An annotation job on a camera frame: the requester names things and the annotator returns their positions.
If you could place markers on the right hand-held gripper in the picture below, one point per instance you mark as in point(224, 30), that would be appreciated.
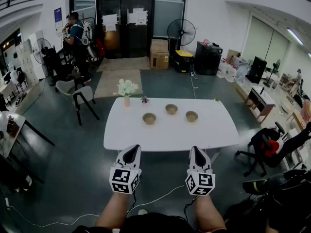
point(201, 182)

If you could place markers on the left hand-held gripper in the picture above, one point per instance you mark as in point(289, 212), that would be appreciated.
point(125, 178)

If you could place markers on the tan bowl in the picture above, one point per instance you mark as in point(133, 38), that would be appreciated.
point(191, 116)
point(171, 109)
point(149, 118)

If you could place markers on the person's left forearm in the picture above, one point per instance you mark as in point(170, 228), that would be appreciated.
point(114, 212)

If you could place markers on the person's right forearm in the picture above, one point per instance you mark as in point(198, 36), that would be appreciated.
point(206, 212)

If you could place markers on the person's white shoe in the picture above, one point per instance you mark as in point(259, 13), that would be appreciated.
point(142, 211)

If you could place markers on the small purple potted plant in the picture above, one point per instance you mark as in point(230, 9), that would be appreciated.
point(145, 100)

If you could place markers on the black office chair red cushion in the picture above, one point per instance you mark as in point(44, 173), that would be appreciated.
point(264, 149)

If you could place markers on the person's black clothing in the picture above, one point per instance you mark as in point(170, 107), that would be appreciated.
point(155, 223)

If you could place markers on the white flowers in pink vase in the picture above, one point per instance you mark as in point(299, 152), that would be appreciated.
point(126, 87)

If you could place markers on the large tan floor mat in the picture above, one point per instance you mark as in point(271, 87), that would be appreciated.
point(117, 82)

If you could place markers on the grey chair with black legs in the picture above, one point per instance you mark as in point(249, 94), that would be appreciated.
point(82, 94)

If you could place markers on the white and wood side table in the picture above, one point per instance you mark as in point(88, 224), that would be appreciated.
point(261, 103)

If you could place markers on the black equipment pile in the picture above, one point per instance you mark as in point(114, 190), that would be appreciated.
point(279, 198)

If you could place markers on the white power strip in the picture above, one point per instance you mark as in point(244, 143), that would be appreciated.
point(193, 74)

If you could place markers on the tan door mat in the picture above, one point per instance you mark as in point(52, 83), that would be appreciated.
point(124, 63)

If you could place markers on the cluster of clear water jugs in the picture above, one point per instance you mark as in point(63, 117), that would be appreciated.
point(227, 69)

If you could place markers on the yellow and black case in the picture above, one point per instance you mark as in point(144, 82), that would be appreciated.
point(183, 59)

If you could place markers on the black washing machine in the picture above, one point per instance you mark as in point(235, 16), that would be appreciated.
point(208, 58)

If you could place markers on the low wooden table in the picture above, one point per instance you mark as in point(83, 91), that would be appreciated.
point(295, 116)

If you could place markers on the brown cardboard box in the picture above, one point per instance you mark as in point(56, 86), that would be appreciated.
point(159, 53)

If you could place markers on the black speaker cabinet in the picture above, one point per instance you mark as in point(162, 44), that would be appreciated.
point(256, 69)

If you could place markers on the flat cardboard sheet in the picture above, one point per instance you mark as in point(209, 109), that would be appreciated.
point(234, 54)

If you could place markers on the red bag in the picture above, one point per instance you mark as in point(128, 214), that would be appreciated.
point(100, 48)

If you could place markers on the black framed glass door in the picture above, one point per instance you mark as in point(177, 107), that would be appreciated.
point(126, 40)

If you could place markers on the small black standing fan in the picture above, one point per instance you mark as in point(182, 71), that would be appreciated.
point(274, 69)

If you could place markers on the pink item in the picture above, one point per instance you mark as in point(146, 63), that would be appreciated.
point(207, 42)

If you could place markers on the black mesh chair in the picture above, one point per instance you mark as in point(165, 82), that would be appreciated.
point(57, 62)

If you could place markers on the brown desk box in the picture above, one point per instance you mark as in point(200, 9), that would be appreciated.
point(12, 127)

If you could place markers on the desk with black legs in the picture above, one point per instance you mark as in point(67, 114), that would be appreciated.
point(9, 120)

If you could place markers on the large black standing fan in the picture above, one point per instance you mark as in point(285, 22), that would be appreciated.
point(181, 31)

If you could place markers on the white paper notice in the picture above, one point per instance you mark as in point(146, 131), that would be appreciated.
point(138, 17)
point(109, 22)

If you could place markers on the black fan with grille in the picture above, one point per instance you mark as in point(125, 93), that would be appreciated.
point(41, 50)

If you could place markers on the fluorescent tube light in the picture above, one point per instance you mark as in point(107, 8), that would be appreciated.
point(294, 36)

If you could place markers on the blue wall poster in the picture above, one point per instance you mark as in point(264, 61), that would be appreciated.
point(58, 14)

